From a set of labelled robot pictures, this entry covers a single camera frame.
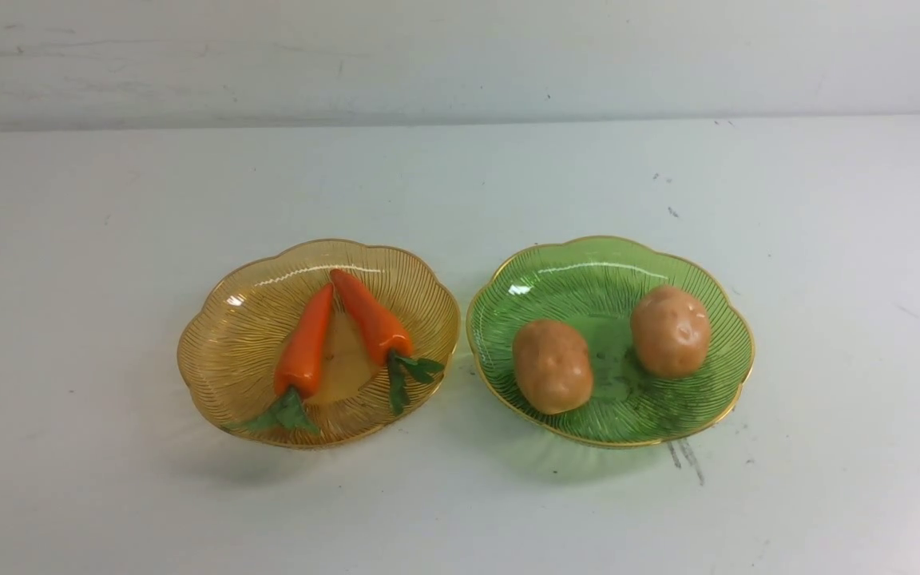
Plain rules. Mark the yellow ribbed plastic plate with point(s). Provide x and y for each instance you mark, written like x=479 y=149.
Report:
x=228 y=353

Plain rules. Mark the toy potato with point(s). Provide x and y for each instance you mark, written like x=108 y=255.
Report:
x=671 y=332
x=552 y=366

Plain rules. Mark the toy carrot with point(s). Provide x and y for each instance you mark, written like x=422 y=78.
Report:
x=298 y=373
x=387 y=341

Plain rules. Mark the green ribbed plastic plate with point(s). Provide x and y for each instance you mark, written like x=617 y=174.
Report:
x=592 y=284

